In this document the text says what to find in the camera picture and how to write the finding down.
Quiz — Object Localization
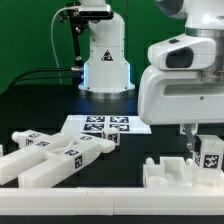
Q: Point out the white L-shaped wall fence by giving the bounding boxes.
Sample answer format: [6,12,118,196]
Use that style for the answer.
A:
[0,179,224,215]

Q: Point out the white chair seat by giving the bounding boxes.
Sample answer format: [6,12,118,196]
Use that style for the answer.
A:
[142,155,224,188]

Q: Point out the white chair back frame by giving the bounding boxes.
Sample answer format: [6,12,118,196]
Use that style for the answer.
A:
[0,133,115,189]

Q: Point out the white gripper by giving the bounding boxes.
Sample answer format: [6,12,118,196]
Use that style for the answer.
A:
[138,34,224,151]

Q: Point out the white block left edge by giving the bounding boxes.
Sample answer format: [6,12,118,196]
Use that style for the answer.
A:
[0,145,4,157]

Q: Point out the black cables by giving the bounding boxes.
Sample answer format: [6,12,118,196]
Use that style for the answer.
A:
[7,68,84,94]

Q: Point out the white marker base sheet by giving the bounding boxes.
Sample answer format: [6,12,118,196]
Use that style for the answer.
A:
[61,115,151,134]

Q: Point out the black camera on stand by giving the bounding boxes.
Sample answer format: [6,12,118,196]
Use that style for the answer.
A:
[59,0,114,23]

